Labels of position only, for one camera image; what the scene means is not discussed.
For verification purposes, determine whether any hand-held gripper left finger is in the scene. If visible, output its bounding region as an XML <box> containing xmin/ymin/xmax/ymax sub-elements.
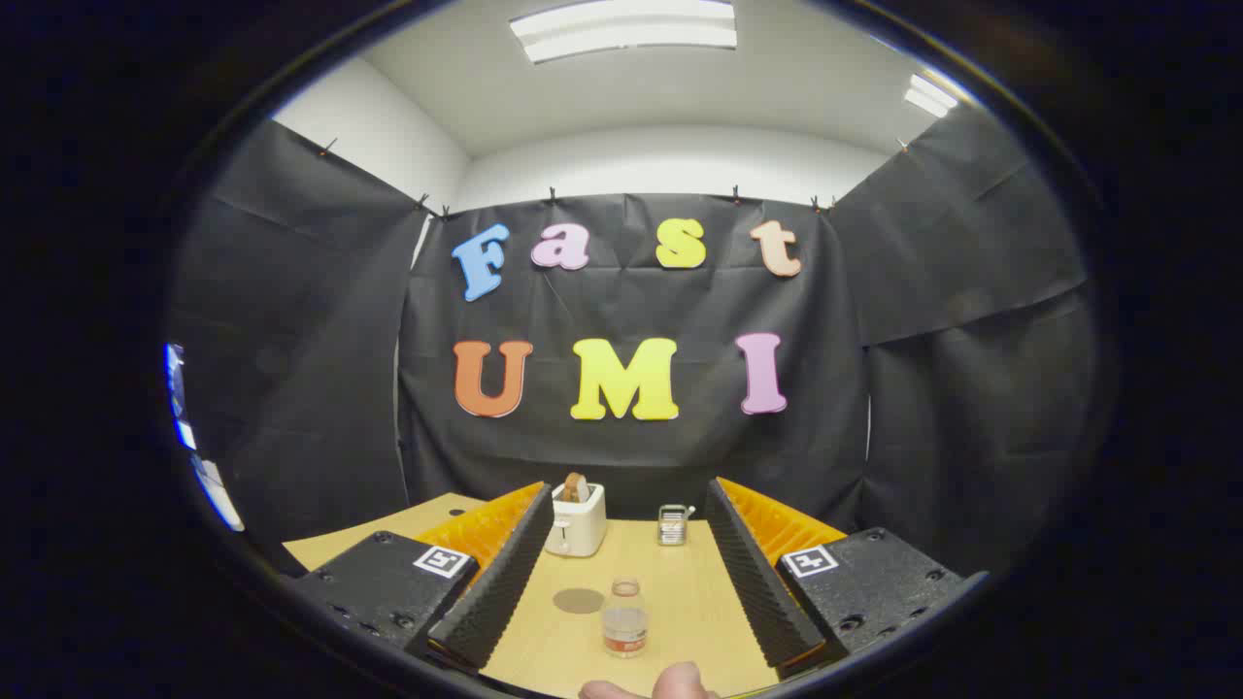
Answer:
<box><xmin>291</xmin><ymin>481</ymin><xmax>556</xmax><ymax>676</ymax></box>

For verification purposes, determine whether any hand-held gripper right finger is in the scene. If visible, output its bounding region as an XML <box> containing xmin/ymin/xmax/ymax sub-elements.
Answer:
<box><xmin>704</xmin><ymin>476</ymin><xmax>990</xmax><ymax>681</ymax></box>

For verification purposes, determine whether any clear plastic juice bottle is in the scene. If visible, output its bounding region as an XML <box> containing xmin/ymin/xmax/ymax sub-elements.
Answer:
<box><xmin>602</xmin><ymin>577</ymin><xmax>649</xmax><ymax>659</ymax></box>

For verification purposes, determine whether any wooden table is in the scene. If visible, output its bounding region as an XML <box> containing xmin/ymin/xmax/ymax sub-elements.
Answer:
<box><xmin>282</xmin><ymin>492</ymin><xmax>807</xmax><ymax>699</ymax></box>

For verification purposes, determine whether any white toaster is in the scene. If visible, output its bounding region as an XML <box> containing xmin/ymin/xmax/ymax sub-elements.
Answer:
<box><xmin>544</xmin><ymin>483</ymin><xmax>608</xmax><ymax>557</ymax></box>

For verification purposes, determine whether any small ceiling light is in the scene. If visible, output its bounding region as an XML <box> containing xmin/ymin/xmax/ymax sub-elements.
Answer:
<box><xmin>903</xmin><ymin>73</ymin><xmax>959</xmax><ymax>119</ymax></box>

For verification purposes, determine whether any long ceiling light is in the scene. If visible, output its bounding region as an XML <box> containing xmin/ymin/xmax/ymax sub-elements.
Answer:
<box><xmin>510</xmin><ymin>0</ymin><xmax>737</xmax><ymax>64</ymax></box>

